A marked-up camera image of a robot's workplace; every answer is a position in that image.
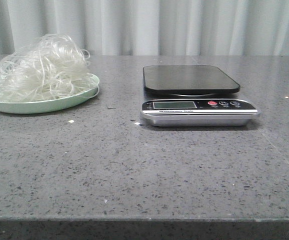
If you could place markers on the white pleated curtain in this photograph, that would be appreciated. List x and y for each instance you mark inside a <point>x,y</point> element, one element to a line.
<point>152,27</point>

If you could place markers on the white translucent vermicelli bundle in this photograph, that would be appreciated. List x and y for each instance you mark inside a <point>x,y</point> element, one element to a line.
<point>53,67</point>

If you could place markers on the silver black kitchen scale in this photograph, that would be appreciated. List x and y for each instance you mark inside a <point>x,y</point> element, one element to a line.
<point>193,96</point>

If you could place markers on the light green round plate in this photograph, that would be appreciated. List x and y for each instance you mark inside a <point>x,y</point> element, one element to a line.
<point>47,106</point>

